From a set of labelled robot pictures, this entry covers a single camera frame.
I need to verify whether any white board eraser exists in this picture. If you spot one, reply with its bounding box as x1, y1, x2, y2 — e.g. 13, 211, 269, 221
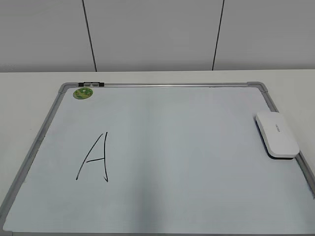
255, 111, 300, 160

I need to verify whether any green round magnet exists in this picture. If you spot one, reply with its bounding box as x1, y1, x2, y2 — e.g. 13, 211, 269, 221
73, 87, 94, 100

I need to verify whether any white board with grey frame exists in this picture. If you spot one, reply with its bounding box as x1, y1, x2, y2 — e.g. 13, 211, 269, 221
0, 82, 315, 236

